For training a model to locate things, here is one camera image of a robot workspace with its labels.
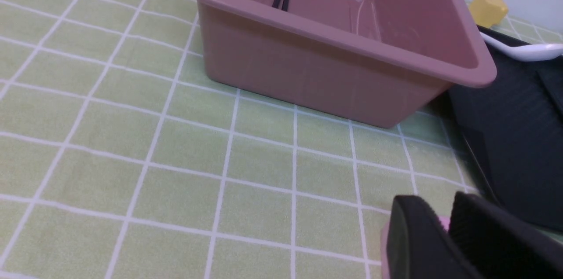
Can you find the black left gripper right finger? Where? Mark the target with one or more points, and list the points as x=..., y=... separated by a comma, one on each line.
x=499, y=245

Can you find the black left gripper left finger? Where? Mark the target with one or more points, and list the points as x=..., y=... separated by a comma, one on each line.
x=418, y=246

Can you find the black tray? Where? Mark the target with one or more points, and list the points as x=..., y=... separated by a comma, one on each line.
x=514, y=131

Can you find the white ceramic spoon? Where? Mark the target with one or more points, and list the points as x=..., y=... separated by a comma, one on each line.
x=527, y=53

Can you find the pink plastic bin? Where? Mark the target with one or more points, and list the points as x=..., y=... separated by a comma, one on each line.
x=372, y=61

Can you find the yellow block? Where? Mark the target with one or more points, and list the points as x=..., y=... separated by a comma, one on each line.
x=487, y=13

